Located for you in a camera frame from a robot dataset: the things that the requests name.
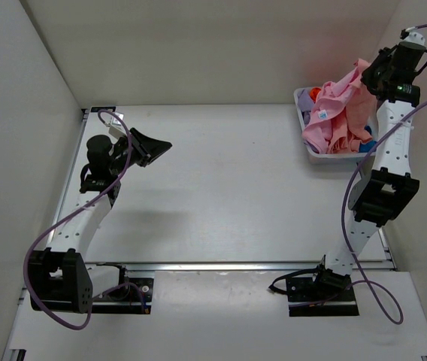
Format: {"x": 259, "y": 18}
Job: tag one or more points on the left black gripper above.
{"x": 149, "y": 148}

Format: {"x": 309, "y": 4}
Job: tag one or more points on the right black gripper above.
{"x": 385, "y": 57}

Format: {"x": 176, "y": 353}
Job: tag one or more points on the salmon pink t shirt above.
{"x": 359, "y": 109}

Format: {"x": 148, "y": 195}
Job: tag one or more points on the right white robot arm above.
{"x": 382, "y": 194}

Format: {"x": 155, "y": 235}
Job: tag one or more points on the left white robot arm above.
{"x": 58, "y": 274}

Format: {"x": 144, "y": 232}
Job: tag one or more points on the light pink t shirt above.
{"x": 327, "y": 131}

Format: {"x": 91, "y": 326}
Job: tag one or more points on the white plastic laundry basket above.
{"x": 318, "y": 158}

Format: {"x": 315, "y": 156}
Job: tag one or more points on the orange cloth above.
{"x": 314, "y": 92}

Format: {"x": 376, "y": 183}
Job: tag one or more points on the blue label sticker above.
{"x": 106, "y": 108}

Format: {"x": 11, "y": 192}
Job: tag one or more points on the lavender cloth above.
{"x": 305, "y": 104}

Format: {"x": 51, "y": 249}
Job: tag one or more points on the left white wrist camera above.
{"x": 115, "y": 127}

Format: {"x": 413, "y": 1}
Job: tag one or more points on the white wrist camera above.
{"x": 412, "y": 35}
{"x": 115, "y": 127}

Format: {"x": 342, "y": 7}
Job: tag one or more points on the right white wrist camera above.
{"x": 412, "y": 35}

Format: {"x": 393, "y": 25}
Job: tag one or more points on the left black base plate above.
{"x": 127, "y": 300}

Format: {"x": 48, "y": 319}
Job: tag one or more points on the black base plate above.
{"x": 127, "y": 300}
{"x": 306, "y": 298}

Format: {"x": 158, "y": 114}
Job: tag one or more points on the aluminium table edge rail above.
{"x": 218, "y": 266}

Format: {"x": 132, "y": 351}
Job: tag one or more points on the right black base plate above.
{"x": 306, "y": 298}

